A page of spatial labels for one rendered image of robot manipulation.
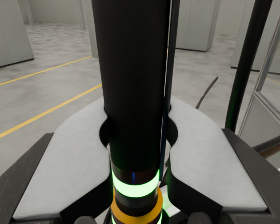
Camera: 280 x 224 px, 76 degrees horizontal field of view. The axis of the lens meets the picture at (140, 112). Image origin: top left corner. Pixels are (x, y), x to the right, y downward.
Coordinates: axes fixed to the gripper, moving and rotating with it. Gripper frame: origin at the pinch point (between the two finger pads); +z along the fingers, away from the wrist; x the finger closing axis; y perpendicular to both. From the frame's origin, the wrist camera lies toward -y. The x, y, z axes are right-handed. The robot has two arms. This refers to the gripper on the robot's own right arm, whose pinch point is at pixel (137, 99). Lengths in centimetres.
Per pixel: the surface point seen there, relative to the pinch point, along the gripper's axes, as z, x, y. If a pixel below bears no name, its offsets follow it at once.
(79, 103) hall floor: 280, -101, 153
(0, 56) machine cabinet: 511, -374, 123
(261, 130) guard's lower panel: 86, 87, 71
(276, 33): 110, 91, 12
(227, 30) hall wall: 1087, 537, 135
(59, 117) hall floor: 236, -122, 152
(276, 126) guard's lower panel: 74, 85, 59
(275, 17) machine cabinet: 436, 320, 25
